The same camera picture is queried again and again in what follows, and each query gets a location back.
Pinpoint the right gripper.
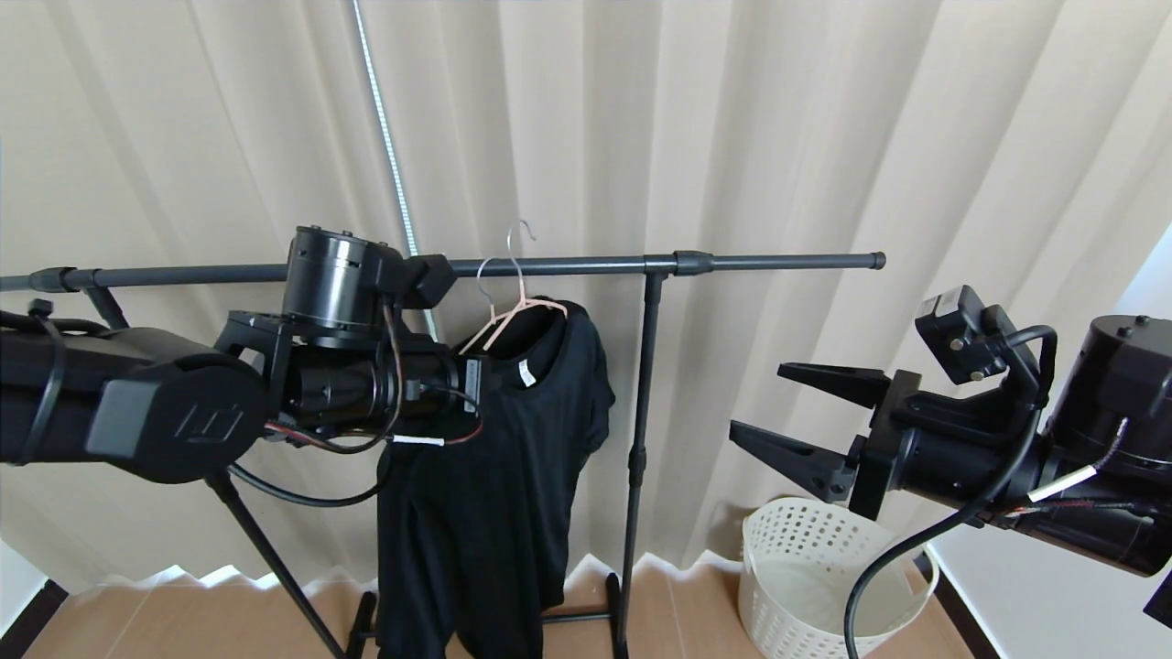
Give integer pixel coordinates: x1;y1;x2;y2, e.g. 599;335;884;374
730;362;1049;543

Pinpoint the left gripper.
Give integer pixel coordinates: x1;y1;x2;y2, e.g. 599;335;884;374
398;348;502;424

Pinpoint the pink clothes hanger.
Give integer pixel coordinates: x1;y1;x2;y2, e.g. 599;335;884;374
483;220;570;353
458;258;515;358

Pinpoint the black garment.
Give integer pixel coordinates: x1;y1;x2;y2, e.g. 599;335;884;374
439;297;617;659

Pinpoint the white laundry basket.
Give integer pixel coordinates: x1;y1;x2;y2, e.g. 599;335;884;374
737;497;939;659

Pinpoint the black clothes rack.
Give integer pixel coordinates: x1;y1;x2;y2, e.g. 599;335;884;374
0;250;887;659

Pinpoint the beige curtain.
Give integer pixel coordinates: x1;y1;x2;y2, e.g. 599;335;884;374
0;0;1172;596

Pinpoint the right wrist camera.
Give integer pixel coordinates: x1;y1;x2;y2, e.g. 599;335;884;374
916;286;1060;410

